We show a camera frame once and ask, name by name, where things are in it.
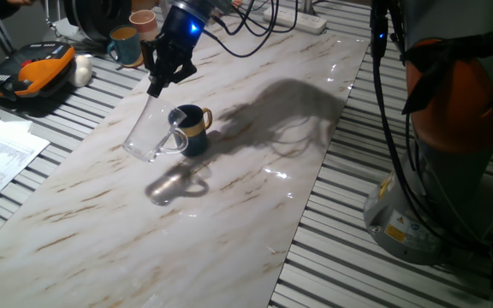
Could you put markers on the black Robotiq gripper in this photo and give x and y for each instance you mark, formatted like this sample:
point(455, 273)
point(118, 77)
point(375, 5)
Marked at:
point(182, 30)

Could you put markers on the clear glass mug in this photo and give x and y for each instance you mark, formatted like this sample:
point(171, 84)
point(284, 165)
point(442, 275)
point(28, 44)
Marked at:
point(148, 132)

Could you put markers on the pink cup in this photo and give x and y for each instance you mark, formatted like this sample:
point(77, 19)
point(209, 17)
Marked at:
point(144, 23)

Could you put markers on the person's bare hand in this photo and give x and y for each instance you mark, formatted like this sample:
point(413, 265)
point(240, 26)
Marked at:
point(19, 1)

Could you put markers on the round wooden coaster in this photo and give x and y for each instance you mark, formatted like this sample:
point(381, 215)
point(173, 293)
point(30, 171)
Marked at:
point(136, 63)

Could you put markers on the teal mug with orange inside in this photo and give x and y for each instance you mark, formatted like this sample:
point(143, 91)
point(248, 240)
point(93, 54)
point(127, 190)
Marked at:
point(126, 45)

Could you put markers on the blue mug with yellow band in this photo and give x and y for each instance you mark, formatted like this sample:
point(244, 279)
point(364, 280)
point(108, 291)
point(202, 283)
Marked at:
point(197, 137)

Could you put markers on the black round spool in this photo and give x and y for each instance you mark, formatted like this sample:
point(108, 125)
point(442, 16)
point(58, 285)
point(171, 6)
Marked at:
point(96, 17)

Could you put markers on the small white plush object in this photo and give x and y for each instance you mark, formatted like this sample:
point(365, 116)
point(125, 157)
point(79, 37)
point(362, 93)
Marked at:
point(80, 70)

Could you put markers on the white plastic wrap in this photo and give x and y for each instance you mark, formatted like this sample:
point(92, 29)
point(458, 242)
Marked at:
point(67, 27)

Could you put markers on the orange black teach pendant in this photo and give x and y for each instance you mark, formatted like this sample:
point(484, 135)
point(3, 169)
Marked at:
point(37, 70)

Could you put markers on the white power strip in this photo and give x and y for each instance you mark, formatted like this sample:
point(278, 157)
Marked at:
point(306, 21)

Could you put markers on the white marble pattern board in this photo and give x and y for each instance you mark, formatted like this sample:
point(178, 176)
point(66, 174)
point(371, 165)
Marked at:
point(251, 214)

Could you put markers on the aluminium frame post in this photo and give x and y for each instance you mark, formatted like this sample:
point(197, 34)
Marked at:
point(166, 8)

